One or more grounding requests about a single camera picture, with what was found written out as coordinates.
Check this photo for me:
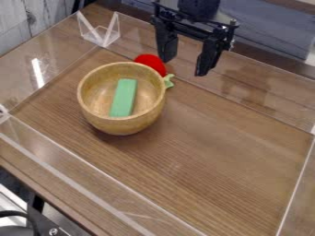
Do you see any clear acrylic corner bracket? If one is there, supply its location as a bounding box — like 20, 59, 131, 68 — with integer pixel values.
76, 12, 120, 48

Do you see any wooden bowl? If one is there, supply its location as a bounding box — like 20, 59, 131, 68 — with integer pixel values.
76, 62, 166, 136

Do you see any clear acrylic table guard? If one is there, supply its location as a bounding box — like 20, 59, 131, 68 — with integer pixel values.
0, 17, 315, 236

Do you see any black cable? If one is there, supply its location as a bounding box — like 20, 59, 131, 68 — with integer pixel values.
0, 209, 40, 236

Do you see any red plush strawberry toy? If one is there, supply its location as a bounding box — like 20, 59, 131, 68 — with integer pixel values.
134, 54, 175, 89

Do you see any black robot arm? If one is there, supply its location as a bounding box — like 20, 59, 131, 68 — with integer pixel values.
150, 0, 240, 77

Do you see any green rectangular block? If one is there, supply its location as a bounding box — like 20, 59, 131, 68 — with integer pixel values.
110, 78, 138, 117

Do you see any black metal table bracket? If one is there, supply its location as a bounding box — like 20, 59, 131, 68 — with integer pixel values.
27, 193, 86, 236

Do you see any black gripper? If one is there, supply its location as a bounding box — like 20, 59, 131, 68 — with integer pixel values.
151, 0, 240, 77

